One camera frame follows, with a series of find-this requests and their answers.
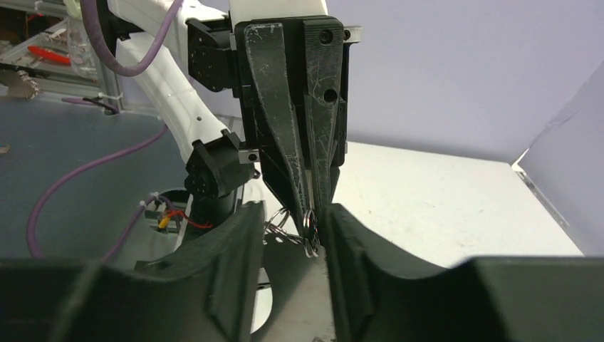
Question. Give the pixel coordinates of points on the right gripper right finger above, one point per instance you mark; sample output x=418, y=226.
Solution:
x=380, y=292

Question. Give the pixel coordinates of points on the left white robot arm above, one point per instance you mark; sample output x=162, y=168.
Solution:
x=182, y=55

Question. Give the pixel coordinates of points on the aluminium frame rail back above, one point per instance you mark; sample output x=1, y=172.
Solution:
x=539, y=195

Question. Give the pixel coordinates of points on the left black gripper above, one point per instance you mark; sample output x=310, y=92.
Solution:
x=293, y=90

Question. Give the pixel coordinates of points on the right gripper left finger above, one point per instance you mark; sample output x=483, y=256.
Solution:
x=204, y=291

